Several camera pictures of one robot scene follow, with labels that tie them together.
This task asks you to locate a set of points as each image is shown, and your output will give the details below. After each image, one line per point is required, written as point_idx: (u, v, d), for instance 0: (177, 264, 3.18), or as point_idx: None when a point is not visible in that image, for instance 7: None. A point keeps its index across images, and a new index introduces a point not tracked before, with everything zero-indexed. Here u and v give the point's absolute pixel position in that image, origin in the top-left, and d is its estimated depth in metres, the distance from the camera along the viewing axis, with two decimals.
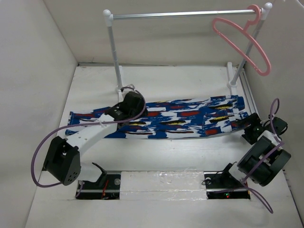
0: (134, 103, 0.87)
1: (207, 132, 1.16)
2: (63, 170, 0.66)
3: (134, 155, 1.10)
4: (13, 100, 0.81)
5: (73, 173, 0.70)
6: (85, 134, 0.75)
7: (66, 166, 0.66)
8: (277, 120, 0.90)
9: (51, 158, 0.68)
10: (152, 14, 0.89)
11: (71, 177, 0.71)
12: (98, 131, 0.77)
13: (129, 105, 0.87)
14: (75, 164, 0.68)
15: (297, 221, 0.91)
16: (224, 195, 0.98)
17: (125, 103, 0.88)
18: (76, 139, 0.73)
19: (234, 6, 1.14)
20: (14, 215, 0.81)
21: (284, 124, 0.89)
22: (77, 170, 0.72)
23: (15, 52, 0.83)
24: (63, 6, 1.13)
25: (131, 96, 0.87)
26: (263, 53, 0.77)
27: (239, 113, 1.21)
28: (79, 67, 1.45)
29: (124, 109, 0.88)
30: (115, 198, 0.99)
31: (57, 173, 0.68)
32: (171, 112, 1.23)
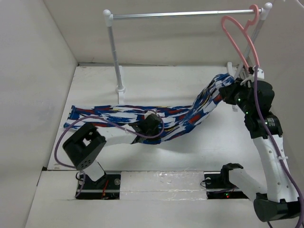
0: (154, 125, 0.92)
1: (191, 121, 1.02)
2: (80, 156, 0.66)
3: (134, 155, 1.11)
4: (13, 100, 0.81)
5: (88, 161, 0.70)
6: (113, 131, 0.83)
7: (86, 153, 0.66)
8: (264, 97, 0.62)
9: (75, 139, 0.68)
10: (153, 14, 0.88)
11: (85, 164, 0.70)
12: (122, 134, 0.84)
13: (149, 126, 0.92)
14: (95, 153, 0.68)
15: (297, 221, 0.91)
16: (224, 195, 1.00)
17: (146, 123, 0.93)
18: (104, 131, 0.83)
19: (234, 6, 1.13)
20: (14, 215, 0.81)
21: (272, 95, 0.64)
22: (92, 160, 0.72)
23: (15, 52, 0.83)
24: (63, 6, 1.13)
25: (154, 118, 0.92)
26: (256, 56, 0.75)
27: (221, 83, 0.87)
28: (79, 67, 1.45)
29: (143, 128, 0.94)
30: (115, 198, 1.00)
31: (73, 156, 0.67)
32: (169, 118, 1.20)
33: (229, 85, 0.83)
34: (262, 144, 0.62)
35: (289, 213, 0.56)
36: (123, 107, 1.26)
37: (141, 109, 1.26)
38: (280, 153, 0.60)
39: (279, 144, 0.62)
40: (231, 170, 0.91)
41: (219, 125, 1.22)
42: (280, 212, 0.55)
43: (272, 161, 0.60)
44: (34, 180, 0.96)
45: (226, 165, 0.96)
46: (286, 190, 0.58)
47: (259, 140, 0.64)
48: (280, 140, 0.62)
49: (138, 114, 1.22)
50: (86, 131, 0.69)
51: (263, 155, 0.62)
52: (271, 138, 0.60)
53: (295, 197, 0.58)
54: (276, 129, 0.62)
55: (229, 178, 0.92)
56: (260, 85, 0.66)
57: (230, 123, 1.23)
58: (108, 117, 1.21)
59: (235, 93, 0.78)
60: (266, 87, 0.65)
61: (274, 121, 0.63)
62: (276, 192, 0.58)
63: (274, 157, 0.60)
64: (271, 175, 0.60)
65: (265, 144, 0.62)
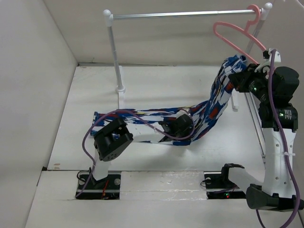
0: (184, 126, 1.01)
1: (211, 116, 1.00)
2: (107, 149, 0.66)
3: (134, 155, 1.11)
4: (13, 100, 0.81)
5: (114, 155, 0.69)
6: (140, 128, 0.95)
7: (112, 147, 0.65)
8: (286, 84, 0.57)
9: (106, 132, 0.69)
10: (153, 14, 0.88)
11: (111, 158, 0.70)
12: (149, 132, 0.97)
13: (178, 126, 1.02)
14: (121, 149, 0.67)
15: (297, 221, 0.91)
16: (224, 195, 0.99)
17: (176, 123, 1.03)
18: (133, 129, 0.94)
19: (234, 6, 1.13)
20: (14, 215, 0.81)
21: (296, 83, 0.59)
22: (118, 155, 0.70)
23: (16, 52, 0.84)
24: (64, 6, 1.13)
25: (184, 120, 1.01)
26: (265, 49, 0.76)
27: (232, 69, 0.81)
28: (79, 67, 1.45)
29: (174, 128, 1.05)
30: (115, 198, 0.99)
31: (101, 147, 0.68)
32: (194, 116, 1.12)
33: (240, 72, 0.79)
34: (271, 136, 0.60)
35: (280, 207, 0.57)
36: (148, 111, 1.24)
37: (166, 111, 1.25)
38: (287, 148, 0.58)
39: (289, 139, 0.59)
40: (231, 167, 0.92)
41: (219, 125, 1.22)
42: (270, 205, 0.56)
43: (276, 156, 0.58)
44: (33, 179, 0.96)
45: (227, 165, 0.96)
46: (283, 185, 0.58)
47: (269, 131, 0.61)
48: (291, 136, 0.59)
49: (165, 117, 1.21)
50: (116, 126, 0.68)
51: (269, 147, 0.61)
52: (282, 132, 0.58)
53: (289, 194, 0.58)
54: (292, 123, 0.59)
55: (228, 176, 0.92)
56: (282, 69, 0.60)
57: (230, 123, 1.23)
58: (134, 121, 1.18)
59: (250, 81, 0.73)
60: (289, 72, 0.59)
61: (291, 113, 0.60)
62: (272, 185, 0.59)
63: (280, 151, 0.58)
64: (271, 168, 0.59)
65: (274, 137, 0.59)
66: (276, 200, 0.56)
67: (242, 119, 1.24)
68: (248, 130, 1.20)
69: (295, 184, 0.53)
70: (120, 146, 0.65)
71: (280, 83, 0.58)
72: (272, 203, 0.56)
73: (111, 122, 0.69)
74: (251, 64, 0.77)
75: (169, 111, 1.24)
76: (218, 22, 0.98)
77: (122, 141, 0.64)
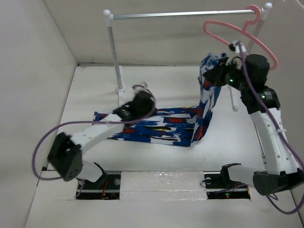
0: (144, 104, 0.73)
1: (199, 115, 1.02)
2: (63, 167, 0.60)
3: (134, 155, 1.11)
4: (13, 100, 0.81)
5: (75, 170, 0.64)
6: (91, 131, 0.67)
7: (66, 163, 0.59)
8: (260, 69, 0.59)
9: (54, 154, 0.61)
10: (153, 14, 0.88)
11: (73, 173, 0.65)
12: (103, 131, 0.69)
13: (138, 105, 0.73)
14: (77, 161, 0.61)
15: (297, 221, 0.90)
16: (224, 195, 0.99)
17: (135, 105, 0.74)
18: (80, 137, 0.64)
19: (234, 6, 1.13)
20: (14, 216, 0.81)
21: (268, 66, 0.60)
22: (79, 167, 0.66)
23: (16, 52, 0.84)
24: (63, 6, 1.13)
25: (140, 97, 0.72)
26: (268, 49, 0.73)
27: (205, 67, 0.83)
28: (79, 67, 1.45)
29: (133, 110, 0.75)
30: (115, 198, 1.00)
31: (57, 168, 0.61)
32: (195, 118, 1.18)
33: (213, 68, 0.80)
34: (261, 118, 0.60)
35: (289, 185, 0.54)
36: None
37: (167, 111, 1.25)
38: (278, 126, 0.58)
39: (277, 117, 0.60)
40: (229, 167, 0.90)
41: (219, 125, 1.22)
42: (281, 184, 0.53)
43: (271, 135, 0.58)
44: (33, 180, 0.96)
45: (226, 166, 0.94)
46: (286, 162, 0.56)
47: (256, 115, 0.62)
48: (277, 113, 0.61)
49: (165, 117, 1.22)
50: (61, 142, 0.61)
51: (261, 128, 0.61)
52: (268, 112, 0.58)
53: (295, 169, 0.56)
54: (274, 102, 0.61)
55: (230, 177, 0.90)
56: (252, 56, 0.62)
57: (230, 123, 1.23)
58: None
59: (224, 74, 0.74)
60: (259, 58, 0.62)
61: (271, 94, 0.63)
62: (276, 166, 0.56)
63: (273, 130, 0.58)
64: (270, 148, 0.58)
65: (263, 118, 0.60)
66: (285, 177, 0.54)
67: (242, 119, 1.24)
68: (247, 130, 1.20)
69: (297, 156, 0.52)
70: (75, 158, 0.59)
71: (254, 69, 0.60)
72: (281, 180, 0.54)
73: (53, 144, 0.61)
74: (221, 59, 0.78)
75: (169, 111, 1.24)
76: (209, 21, 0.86)
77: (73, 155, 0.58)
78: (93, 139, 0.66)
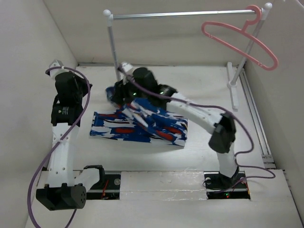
0: (71, 87, 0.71)
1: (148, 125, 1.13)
2: (72, 204, 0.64)
3: (134, 155, 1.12)
4: (14, 100, 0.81)
5: (82, 193, 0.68)
6: (59, 164, 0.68)
7: (71, 201, 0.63)
8: (146, 78, 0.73)
9: (52, 205, 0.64)
10: (153, 14, 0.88)
11: (83, 196, 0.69)
12: (67, 150, 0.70)
13: (70, 94, 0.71)
14: (77, 190, 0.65)
15: (297, 221, 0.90)
16: (224, 195, 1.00)
17: (63, 95, 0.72)
18: (56, 178, 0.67)
19: (234, 6, 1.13)
20: (14, 215, 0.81)
21: (151, 73, 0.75)
22: (83, 189, 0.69)
23: (15, 52, 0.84)
24: (63, 6, 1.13)
25: (62, 81, 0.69)
26: (269, 49, 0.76)
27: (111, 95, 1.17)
28: (79, 67, 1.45)
29: (69, 102, 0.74)
30: (115, 198, 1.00)
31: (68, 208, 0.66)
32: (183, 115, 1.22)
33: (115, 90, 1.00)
34: (176, 107, 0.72)
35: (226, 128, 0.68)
36: None
37: None
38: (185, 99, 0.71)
39: (179, 97, 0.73)
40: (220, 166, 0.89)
41: None
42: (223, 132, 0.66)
43: (185, 109, 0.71)
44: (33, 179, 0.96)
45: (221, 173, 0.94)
46: (211, 117, 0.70)
47: (168, 106, 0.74)
48: (179, 95, 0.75)
49: None
50: (48, 196, 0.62)
51: (181, 112, 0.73)
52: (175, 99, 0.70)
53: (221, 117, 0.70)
54: (172, 92, 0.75)
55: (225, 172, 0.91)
56: (137, 71, 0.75)
57: None
58: (133, 121, 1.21)
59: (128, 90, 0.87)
60: (142, 70, 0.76)
61: (168, 89, 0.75)
62: (208, 124, 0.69)
63: (185, 105, 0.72)
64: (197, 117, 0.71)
65: (175, 103, 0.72)
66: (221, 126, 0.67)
67: (242, 119, 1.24)
68: (247, 130, 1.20)
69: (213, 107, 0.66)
70: (72, 192, 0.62)
71: (144, 80, 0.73)
72: (222, 130, 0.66)
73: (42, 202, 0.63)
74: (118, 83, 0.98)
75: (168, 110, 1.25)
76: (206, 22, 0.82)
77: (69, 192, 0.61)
78: (68, 167, 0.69)
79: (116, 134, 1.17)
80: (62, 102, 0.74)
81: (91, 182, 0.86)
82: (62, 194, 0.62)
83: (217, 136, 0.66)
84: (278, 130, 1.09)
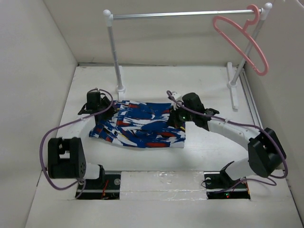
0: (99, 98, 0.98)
1: (141, 142, 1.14)
2: (73, 162, 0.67)
3: (134, 156, 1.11)
4: (14, 100, 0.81)
5: (82, 163, 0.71)
6: (76, 129, 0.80)
7: (75, 154, 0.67)
8: (192, 99, 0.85)
9: (55, 160, 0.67)
10: (153, 14, 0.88)
11: (82, 168, 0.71)
12: (84, 124, 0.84)
13: (96, 101, 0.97)
14: (81, 152, 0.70)
15: (297, 221, 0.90)
16: (224, 195, 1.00)
17: (90, 102, 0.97)
18: (70, 134, 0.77)
19: (234, 6, 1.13)
20: (14, 215, 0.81)
21: (197, 96, 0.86)
22: (84, 162, 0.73)
23: (15, 52, 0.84)
24: (63, 6, 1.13)
25: (93, 93, 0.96)
26: (261, 53, 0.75)
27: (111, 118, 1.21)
28: (79, 67, 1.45)
29: (92, 106, 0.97)
30: (115, 198, 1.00)
31: (67, 169, 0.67)
32: None
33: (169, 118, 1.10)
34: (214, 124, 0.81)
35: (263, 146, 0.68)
36: (143, 110, 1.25)
37: (162, 110, 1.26)
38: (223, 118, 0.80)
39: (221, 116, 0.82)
40: (227, 169, 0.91)
41: None
42: (259, 147, 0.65)
43: (222, 125, 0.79)
44: (34, 179, 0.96)
45: (224, 170, 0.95)
46: (248, 132, 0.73)
47: (209, 124, 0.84)
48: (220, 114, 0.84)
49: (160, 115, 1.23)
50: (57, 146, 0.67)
51: (223, 130, 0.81)
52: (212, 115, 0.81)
53: (257, 132, 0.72)
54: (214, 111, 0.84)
55: (231, 175, 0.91)
56: (185, 95, 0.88)
57: None
58: (130, 122, 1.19)
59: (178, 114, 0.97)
60: (189, 94, 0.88)
61: (212, 111, 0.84)
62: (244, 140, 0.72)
63: (223, 122, 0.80)
64: (232, 133, 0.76)
65: (214, 121, 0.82)
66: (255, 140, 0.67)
67: (242, 119, 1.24)
68: None
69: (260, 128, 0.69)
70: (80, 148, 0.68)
71: (190, 102, 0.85)
72: (259, 145, 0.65)
73: (48, 150, 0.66)
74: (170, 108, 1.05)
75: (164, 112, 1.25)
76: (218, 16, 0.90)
77: (77, 145, 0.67)
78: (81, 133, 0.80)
79: (111, 134, 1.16)
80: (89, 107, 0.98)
81: (91, 176, 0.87)
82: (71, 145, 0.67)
83: (253, 149, 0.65)
84: (278, 131, 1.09)
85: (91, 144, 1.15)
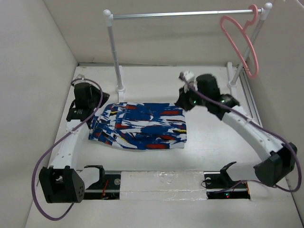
0: (88, 94, 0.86)
1: (141, 146, 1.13)
2: (71, 193, 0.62)
3: (134, 157, 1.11)
4: (13, 100, 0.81)
5: (80, 187, 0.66)
6: (65, 151, 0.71)
7: (71, 187, 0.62)
8: (207, 82, 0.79)
9: (51, 191, 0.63)
10: (153, 14, 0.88)
11: (81, 191, 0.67)
12: (75, 139, 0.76)
13: (85, 98, 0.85)
14: (77, 180, 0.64)
15: (297, 222, 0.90)
16: (224, 195, 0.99)
17: (80, 100, 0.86)
18: (61, 161, 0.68)
19: (235, 7, 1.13)
20: (14, 216, 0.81)
21: (213, 79, 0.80)
22: (82, 184, 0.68)
23: (15, 52, 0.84)
24: (63, 6, 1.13)
25: (83, 90, 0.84)
26: (256, 60, 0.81)
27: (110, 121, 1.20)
28: (79, 67, 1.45)
29: (82, 105, 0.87)
30: (115, 198, 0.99)
31: (65, 198, 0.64)
32: (175, 117, 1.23)
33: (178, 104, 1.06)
34: (231, 118, 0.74)
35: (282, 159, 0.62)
36: (142, 112, 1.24)
37: (160, 112, 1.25)
38: (246, 118, 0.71)
39: (241, 111, 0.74)
40: (227, 169, 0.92)
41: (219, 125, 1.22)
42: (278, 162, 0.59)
43: (242, 126, 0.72)
44: (34, 180, 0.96)
45: (224, 169, 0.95)
46: (270, 142, 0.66)
47: (225, 117, 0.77)
48: (240, 109, 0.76)
49: (159, 116, 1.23)
50: (50, 177, 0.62)
51: (241, 130, 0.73)
52: (233, 111, 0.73)
53: (279, 144, 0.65)
54: (233, 102, 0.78)
55: (231, 175, 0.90)
56: (200, 77, 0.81)
57: None
58: (128, 125, 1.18)
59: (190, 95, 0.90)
60: (204, 76, 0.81)
61: (229, 99, 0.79)
62: (264, 148, 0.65)
63: (243, 122, 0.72)
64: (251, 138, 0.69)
65: (232, 117, 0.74)
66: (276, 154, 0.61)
67: None
68: None
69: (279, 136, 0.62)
70: (74, 178, 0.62)
71: (205, 85, 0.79)
72: (279, 160, 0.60)
73: (42, 182, 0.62)
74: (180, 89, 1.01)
75: (162, 113, 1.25)
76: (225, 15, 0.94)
77: (70, 177, 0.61)
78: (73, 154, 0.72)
79: (111, 138, 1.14)
80: (78, 105, 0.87)
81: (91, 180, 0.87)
82: (65, 179, 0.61)
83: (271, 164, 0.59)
84: (278, 131, 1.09)
85: (91, 144, 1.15)
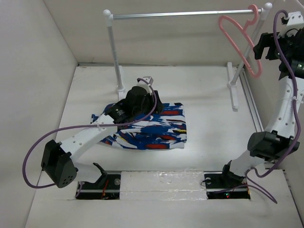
0: (138, 101, 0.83)
1: (141, 145, 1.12)
2: (56, 175, 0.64)
3: (134, 157, 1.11)
4: (13, 101, 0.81)
5: (68, 177, 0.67)
6: (80, 138, 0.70)
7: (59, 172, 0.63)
8: None
9: (46, 162, 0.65)
10: (153, 14, 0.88)
11: (67, 180, 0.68)
12: (95, 134, 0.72)
13: (134, 102, 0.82)
14: (69, 170, 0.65)
15: (298, 222, 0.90)
16: (224, 195, 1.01)
17: (128, 102, 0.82)
18: (70, 144, 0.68)
19: (235, 6, 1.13)
20: (14, 215, 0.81)
21: None
22: (73, 175, 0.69)
23: (15, 52, 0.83)
24: (63, 6, 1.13)
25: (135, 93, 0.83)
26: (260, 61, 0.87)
27: None
28: (79, 67, 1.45)
29: (127, 108, 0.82)
30: (115, 198, 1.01)
31: (51, 175, 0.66)
32: (175, 118, 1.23)
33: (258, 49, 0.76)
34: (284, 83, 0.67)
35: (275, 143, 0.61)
36: None
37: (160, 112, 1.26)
38: (295, 94, 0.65)
39: (299, 86, 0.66)
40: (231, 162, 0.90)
41: (219, 124, 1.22)
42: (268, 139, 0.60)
43: (285, 98, 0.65)
44: (33, 179, 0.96)
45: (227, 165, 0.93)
46: (285, 126, 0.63)
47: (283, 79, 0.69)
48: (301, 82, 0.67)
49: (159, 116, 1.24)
50: (51, 152, 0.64)
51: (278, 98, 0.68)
52: (294, 80, 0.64)
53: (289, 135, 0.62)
54: None
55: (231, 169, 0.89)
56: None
57: (229, 124, 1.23)
58: None
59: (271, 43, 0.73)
60: None
61: None
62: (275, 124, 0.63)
63: (289, 95, 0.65)
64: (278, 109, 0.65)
65: (286, 83, 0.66)
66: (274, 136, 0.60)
67: (242, 119, 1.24)
68: (247, 129, 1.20)
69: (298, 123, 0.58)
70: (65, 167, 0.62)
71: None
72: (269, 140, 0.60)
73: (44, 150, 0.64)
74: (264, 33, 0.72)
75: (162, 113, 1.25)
76: (224, 15, 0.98)
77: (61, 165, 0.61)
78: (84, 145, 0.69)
79: (110, 137, 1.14)
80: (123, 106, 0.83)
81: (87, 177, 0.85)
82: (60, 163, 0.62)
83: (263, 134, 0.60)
84: None
85: None
